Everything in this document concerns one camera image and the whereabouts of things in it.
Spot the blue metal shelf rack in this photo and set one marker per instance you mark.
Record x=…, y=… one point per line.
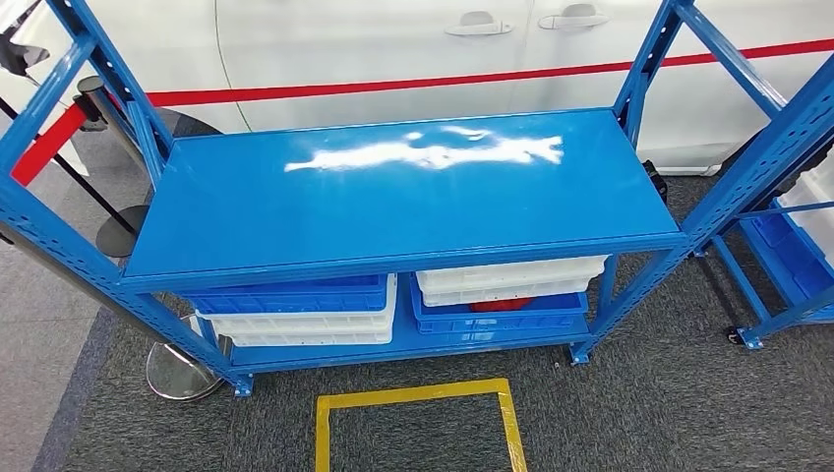
x=404, y=208

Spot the white plastic crate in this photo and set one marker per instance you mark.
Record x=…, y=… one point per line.
x=306, y=322
x=502, y=294
x=313, y=339
x=508, y=272
x=814, y=208

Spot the red item in crate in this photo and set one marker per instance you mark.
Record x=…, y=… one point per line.
x=502, y=304

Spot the blue plastic crate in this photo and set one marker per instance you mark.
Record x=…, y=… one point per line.
x=792, y=254
x=293, y=296
x=502, y=319

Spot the red barrier belt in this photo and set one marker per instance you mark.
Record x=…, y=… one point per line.
x=391, y=85

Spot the white car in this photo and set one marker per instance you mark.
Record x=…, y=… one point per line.
x=391, y=45

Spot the small black device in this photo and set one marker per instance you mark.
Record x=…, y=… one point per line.
x=655, y=177

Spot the blue rack on casters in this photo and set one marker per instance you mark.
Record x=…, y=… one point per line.
x=749, y=286

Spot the chrome stanchion post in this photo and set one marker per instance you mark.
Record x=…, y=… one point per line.
x=176, y=371

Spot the black stanchion post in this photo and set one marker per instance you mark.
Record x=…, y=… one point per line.
x=117, y=228

